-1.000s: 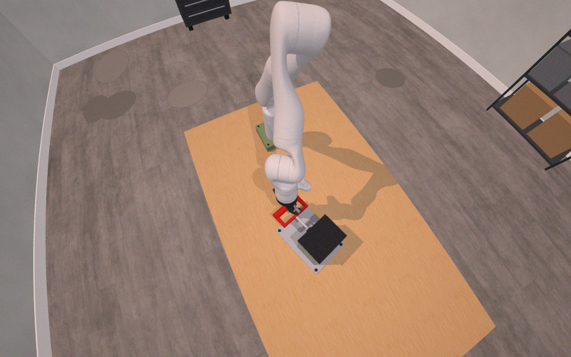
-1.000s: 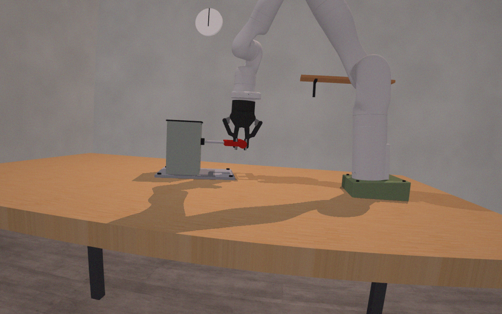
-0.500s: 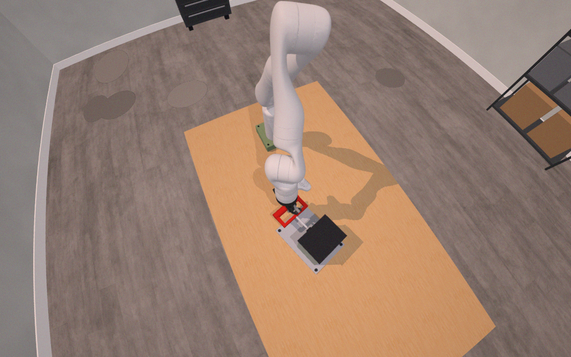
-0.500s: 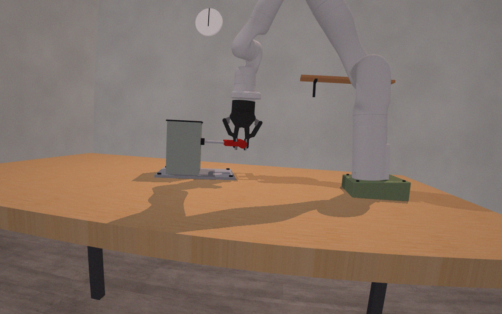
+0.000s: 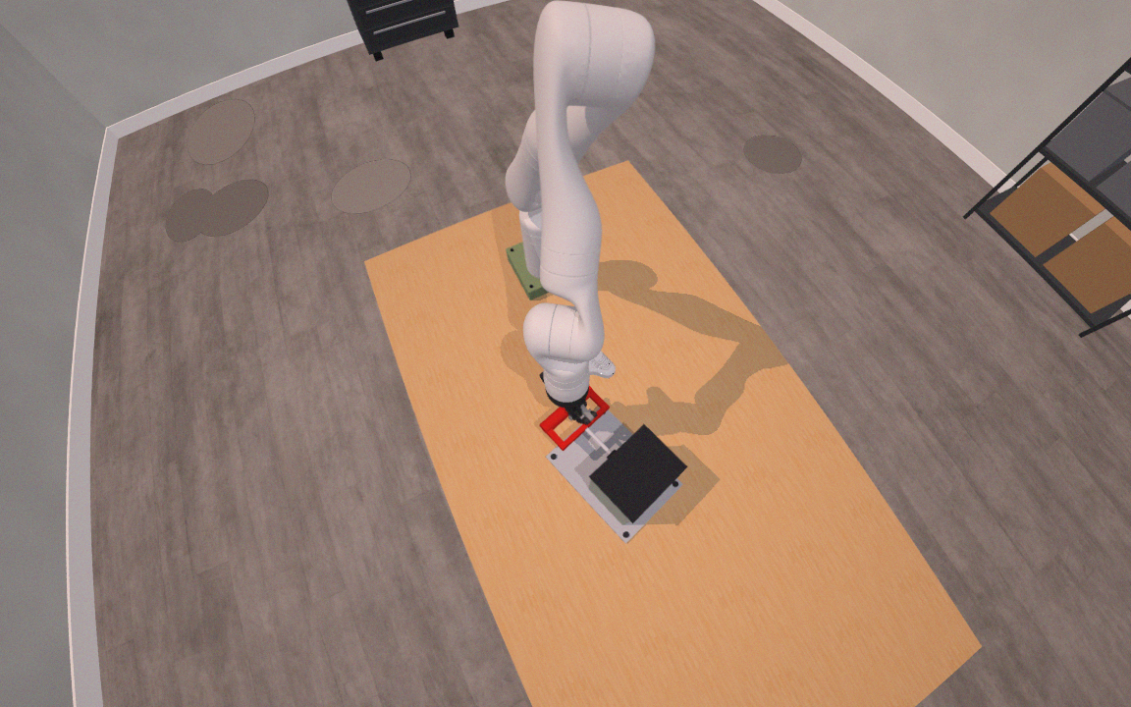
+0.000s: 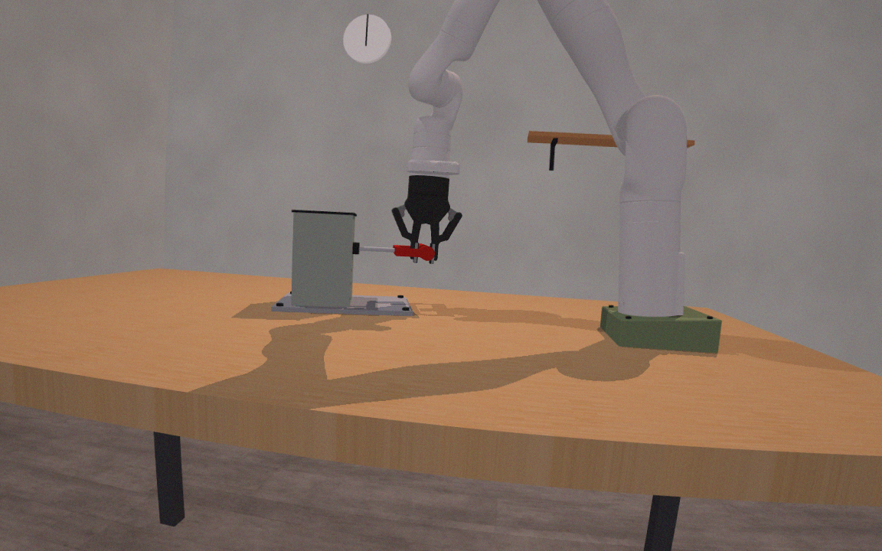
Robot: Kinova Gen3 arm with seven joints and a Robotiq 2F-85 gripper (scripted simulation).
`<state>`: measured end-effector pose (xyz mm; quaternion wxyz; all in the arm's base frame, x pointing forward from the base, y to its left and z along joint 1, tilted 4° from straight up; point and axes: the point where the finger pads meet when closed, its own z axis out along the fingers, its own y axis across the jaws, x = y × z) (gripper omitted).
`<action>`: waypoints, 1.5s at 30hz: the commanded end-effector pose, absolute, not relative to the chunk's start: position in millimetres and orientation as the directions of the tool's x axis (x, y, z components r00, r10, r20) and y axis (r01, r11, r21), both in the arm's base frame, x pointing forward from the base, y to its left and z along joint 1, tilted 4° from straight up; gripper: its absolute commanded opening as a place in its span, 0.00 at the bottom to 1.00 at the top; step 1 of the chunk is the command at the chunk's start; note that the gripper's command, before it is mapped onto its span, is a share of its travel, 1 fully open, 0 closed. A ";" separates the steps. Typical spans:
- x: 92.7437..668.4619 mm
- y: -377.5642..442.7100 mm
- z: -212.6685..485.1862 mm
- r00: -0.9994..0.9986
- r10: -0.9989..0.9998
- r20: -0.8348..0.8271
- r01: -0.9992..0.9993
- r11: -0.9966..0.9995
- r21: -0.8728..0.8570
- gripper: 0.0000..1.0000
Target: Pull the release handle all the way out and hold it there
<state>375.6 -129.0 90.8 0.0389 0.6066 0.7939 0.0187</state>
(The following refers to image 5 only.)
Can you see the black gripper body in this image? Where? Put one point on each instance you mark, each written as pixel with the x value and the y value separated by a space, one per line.
pixel 576 405

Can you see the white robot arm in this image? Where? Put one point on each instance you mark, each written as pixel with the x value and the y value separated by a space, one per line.
pixel 584 55

